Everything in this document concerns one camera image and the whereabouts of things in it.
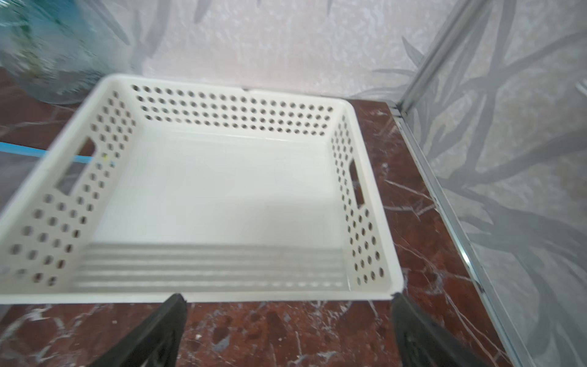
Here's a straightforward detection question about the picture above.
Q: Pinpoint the blue glass vase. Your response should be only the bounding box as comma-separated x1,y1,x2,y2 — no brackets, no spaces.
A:
1,1,130,105

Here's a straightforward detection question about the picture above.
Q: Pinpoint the white perforated plastic basket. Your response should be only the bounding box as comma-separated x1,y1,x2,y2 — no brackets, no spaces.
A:
1,74,404,304

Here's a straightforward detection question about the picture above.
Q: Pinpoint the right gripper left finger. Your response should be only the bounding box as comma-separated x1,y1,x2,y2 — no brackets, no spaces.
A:
91,294,187,366

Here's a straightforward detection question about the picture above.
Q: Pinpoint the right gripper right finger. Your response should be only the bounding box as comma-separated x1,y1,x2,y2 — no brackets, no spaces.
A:
391,293,486,367

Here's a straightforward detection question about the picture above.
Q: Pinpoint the aluminium frame rail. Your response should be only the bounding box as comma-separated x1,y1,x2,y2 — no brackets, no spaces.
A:
395,1,533,366

